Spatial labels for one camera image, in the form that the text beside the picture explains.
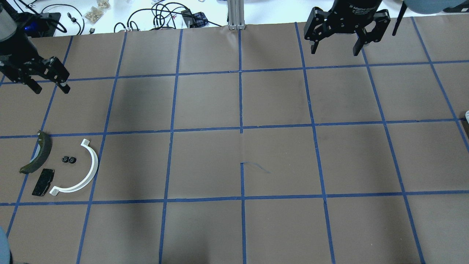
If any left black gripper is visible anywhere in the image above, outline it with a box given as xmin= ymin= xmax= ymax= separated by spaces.
xmin=1 ymin=35 xmax=70 ymax=95

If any bag of small parts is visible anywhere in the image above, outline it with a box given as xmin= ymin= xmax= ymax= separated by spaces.
xmin=82 ymin=0 xmax=111 ymax=25

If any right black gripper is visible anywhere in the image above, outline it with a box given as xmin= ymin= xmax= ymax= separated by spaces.
xmin=303 ymin=0 xmax=390 ymax=56

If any small black brake pad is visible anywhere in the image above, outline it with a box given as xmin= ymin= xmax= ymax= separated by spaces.
xmin=32 ymin=168 xmax=54 ymax=197

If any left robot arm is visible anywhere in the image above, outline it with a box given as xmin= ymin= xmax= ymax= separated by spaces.
xmin=0 ymin=5 xmax=70 ymax=95

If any aluminium frame post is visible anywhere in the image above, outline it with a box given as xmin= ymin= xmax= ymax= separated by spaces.
xmin=226 ymin=0 xmax=245 ymax=30

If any black stand base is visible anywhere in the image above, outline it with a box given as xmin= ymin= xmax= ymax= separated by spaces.
xmin=14 ymin=13 xmax=62 ymax=38

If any white curved plastic clamp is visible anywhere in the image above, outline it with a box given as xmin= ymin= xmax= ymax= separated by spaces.
xmin=47 ymin=136 xmax=101 ymax=201

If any black power adapter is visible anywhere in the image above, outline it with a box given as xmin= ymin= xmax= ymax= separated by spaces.
xmin=181 ymin=10 xmax=209 ymax=28

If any dark green brake shoe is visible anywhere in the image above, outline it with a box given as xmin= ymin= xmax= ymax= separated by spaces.
xmin=19 ymin=130 xmax=52 ymax=174

